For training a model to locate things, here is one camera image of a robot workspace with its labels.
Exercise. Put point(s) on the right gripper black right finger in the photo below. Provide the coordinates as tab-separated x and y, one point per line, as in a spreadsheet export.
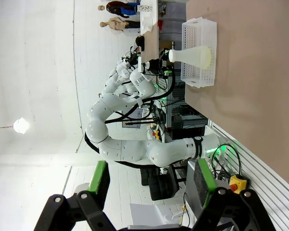
204	183

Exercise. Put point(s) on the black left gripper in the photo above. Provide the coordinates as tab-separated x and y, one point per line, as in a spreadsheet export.
154	65

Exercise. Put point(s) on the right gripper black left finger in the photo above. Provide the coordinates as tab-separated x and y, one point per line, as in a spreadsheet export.
101	178

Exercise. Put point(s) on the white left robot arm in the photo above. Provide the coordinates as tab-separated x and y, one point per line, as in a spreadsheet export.
125	151

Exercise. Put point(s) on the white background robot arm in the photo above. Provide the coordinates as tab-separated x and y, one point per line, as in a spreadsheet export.
115	77

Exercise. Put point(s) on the grey metal control box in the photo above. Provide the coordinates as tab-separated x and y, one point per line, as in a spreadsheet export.
190	183

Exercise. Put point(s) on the translucent plastic Erlenmeyer flask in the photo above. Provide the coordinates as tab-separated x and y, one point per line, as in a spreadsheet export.
190	56

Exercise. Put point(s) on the wooden top work table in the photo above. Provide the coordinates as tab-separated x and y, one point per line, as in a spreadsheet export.
150	41

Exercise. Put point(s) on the yellow red emergency stop button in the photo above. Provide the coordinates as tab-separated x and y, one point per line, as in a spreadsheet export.
238	184

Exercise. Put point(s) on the dark haired seated person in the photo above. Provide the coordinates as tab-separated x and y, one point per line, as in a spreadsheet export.
139	42

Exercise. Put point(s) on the white perforated plastic basket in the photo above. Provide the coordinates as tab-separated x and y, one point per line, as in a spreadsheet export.
190	36

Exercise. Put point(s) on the black office chair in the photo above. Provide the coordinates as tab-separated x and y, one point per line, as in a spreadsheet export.
161	185

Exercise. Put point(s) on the white paper towel roll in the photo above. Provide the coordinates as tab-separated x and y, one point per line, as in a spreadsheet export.
148	23

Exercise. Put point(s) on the black white patterned box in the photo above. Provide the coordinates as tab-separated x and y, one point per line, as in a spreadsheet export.
144	8

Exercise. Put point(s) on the black equipment rack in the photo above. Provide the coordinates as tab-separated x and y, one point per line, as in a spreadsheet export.
187	122

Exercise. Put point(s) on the bare beige mannequin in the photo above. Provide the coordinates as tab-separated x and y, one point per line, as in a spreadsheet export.
115	24

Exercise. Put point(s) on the mannequin in dark blue clothes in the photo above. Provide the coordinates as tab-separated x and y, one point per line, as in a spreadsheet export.
120	8

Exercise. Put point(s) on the round ceiling lamp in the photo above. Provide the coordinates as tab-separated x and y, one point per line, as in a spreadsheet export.
21	125

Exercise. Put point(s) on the aluminium profile base frame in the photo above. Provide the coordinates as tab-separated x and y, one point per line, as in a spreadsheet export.
267	180

